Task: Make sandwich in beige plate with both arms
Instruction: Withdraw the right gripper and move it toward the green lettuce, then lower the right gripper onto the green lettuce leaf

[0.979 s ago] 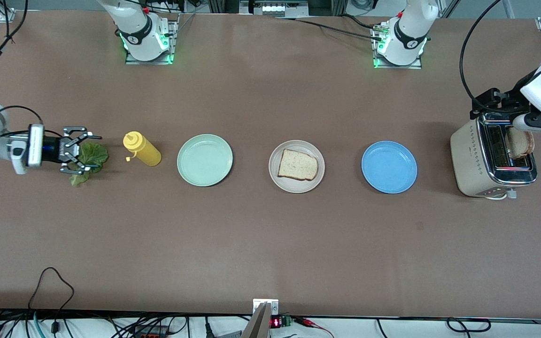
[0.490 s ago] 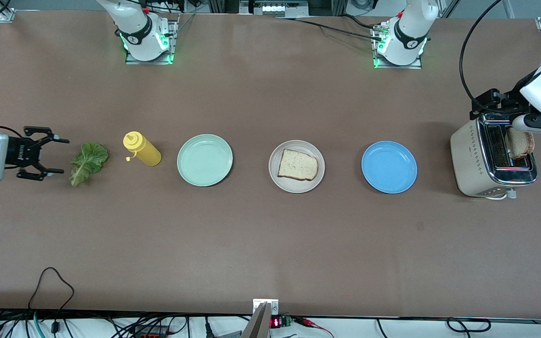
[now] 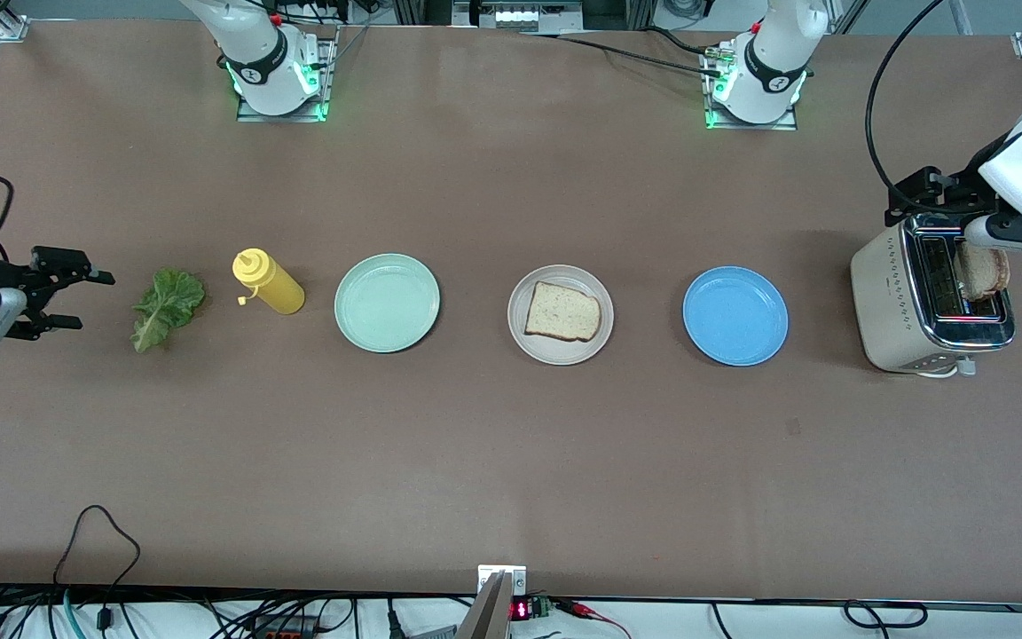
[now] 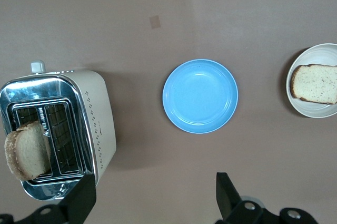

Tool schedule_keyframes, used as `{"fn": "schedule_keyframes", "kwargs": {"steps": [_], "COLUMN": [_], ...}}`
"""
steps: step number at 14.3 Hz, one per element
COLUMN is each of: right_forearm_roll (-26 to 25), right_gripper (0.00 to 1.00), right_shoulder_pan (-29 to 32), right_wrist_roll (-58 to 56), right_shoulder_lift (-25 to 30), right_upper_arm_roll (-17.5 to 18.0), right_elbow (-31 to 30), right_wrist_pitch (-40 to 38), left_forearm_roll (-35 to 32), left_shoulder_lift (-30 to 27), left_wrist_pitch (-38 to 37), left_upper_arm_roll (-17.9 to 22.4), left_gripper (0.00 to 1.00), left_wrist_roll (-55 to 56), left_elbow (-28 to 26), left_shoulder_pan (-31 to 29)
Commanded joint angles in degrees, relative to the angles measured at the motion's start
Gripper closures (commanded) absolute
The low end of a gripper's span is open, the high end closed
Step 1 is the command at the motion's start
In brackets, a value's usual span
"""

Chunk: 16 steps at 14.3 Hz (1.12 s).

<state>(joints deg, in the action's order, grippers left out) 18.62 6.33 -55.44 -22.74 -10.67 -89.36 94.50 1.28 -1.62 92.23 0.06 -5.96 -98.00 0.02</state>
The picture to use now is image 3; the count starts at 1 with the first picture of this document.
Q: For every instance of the beige chrome toaster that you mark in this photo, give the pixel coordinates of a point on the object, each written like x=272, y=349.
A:
x=888, y=302

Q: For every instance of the red LED display module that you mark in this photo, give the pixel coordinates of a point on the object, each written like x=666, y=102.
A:
x=522, y=610

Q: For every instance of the mint green plate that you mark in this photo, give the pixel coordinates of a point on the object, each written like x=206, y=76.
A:
x=387, y=302

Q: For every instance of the brown crusted bread slice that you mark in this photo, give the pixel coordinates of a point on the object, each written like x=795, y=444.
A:
x=983, y=271
x=562, y=311

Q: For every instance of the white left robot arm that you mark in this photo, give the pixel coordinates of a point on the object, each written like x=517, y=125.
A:
x=768, y=62

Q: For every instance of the blue plate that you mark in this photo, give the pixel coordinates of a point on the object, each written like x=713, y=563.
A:
x=735, y=315

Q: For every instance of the green lettuce leaf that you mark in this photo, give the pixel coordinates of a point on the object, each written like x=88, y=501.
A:
x=165, y=306

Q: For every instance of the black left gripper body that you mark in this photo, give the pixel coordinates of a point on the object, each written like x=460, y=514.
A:
x=955, y=193

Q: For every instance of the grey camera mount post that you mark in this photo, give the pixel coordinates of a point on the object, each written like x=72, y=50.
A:
x=486, y=612

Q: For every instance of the white box device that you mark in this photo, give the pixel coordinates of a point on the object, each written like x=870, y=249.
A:
x=520, y=16

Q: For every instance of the beige plate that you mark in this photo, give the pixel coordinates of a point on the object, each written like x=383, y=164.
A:
x=562, y=355

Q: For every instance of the yellow squeeze bottle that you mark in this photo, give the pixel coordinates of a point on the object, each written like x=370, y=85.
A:
x=271, y=284

